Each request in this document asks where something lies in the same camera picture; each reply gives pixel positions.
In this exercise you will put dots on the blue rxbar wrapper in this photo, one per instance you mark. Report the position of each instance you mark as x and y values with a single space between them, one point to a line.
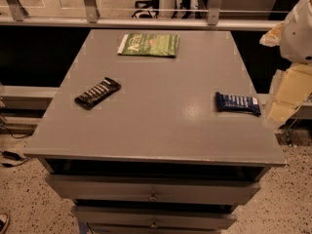
237 104

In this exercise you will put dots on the lower grey drawer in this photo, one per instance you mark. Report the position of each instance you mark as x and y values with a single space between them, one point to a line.
153 218

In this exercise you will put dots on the upper grey drawer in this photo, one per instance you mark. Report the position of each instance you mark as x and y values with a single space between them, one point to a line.
153 190

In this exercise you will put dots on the shoe tip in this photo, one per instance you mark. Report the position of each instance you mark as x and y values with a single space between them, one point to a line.
4 222

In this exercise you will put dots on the black snack bar wrapper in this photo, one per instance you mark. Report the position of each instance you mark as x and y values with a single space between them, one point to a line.
96 94

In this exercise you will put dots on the black office chair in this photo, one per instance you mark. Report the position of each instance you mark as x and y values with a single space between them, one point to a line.
146 9

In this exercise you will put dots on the metal railing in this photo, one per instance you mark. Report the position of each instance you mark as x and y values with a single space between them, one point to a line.
173 14

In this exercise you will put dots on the grey drawer cabinet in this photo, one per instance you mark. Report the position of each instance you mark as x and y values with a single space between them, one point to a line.
162 123

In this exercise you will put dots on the grey drawer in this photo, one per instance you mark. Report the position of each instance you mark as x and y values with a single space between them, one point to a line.
153 218
153 190

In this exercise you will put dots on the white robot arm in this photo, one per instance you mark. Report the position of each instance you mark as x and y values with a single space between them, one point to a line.
296 33

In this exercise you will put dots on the green snack bag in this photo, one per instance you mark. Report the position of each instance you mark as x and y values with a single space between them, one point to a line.
148 44

